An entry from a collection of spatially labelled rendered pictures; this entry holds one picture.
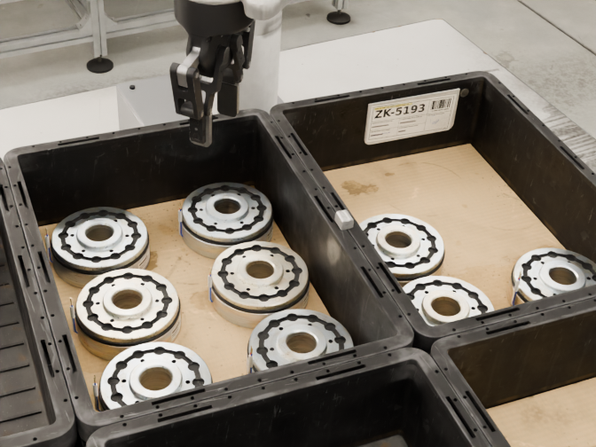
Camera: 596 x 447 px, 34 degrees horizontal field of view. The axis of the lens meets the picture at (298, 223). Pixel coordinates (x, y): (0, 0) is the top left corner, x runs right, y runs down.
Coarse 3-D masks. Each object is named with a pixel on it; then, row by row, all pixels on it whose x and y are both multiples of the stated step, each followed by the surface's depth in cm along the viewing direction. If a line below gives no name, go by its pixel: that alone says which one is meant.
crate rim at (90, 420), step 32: (160, 128) 110; (288, 160) 107; (320, 192) 102; (32, 224) 96; (32, 256) 92; (352, 256) 95; (384, 288) 91; (64, 320) 86; (64, 352) 83; (352, 352) 85; (384, 352) 85; (224, 384) 81; (256, 384) 82; (96, 416) 78; (128, 416) 78
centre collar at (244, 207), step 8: (224, 192) 112; (208, 200) 110; (216, 200) 111; (224, 200) 111; (232, 200) 111; (240, 200) 111; (208, 208) 109; (240, 208) 110; (248, 208) 110; (216, 216) 108; (224, 216) 108; (232, 216) 108; (240, 216) 109
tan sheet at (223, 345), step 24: (144, 216) 113; (168, 216) 114; (168, 240) 110; (168, 264) 107; (192, 264) 108; (72, 288) 104; (192, 288) 105; (312, 288) 106; (192, 312) 102; (216, 312) 102; (72, 336) 98; (192, 336) 99; (216, 336) 99; (240, 336) 100; (96, 360) 96; (216, 360) 97; (240, 360) 97
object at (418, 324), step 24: (480, 72) 123; (336, 96) 117; (360, 96) 117; (384, 96) 119; (504, 96) 119; (528, 120) 115; (552, 144) 112; (312, 168) 106; (576, 168) 108; (336, 192) 102; (360, 240) 97; (384, 264) 94; (408, 312) 89; (504, 312) 90; (528, 312) 90; (432, 336) 87
